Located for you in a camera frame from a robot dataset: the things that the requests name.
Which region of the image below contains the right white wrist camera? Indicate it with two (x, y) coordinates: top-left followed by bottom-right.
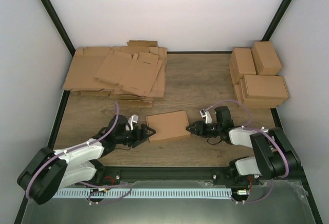
(199, 109), (212, 124)

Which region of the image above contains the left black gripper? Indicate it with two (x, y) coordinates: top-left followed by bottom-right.
(116, 124), (156, 148)

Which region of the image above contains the light blue slotted cable duct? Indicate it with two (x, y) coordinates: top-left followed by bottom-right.
(54, 188), (232, 199)

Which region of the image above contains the folded box back right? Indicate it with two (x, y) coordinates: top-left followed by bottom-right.
(251, 41), (282, 76)

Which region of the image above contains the folded box front top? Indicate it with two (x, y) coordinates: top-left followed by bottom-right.
(239, 75), (289, 101)

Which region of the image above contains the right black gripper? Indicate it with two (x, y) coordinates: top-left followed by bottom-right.
(187, 120), (222, 138)

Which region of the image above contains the left black frame post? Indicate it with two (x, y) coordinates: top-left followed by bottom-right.
(40, 0), (76, 57)

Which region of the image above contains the black frame post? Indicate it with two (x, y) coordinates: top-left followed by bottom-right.
(40, 0), (76, 57)
(261, 0), (293, 42)

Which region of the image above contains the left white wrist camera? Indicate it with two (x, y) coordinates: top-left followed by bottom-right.
(125, 115), (138, 131)

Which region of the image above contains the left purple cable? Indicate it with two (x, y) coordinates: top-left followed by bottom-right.
(27, 102), (134, 207)

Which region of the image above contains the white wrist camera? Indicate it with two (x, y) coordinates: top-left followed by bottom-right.
(199, 109), (212, 124)
(125, 115), (138, 131)

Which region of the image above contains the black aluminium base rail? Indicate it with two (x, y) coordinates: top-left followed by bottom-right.
(84, 166), (304, 186)

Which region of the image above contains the stack of flat cardboard sheets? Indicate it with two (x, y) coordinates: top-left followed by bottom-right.
(62, 40), (167, 107)

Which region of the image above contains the folded box back middle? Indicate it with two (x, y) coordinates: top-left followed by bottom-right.
(229, 48), (257, 85)

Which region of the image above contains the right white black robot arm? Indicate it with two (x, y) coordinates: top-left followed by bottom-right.
(186, 106), (301, 184)

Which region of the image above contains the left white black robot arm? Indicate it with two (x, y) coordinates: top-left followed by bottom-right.
(17, 115), (156, 204)

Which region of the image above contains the folded box front bottom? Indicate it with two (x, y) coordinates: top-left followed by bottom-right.
(233, 84), (283, 108)

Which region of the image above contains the right black frame post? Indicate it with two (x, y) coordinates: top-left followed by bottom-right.
(261, 0), (293, 42)

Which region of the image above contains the cardboard box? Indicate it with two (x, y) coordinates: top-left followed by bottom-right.
(146, 110), (191, 143)

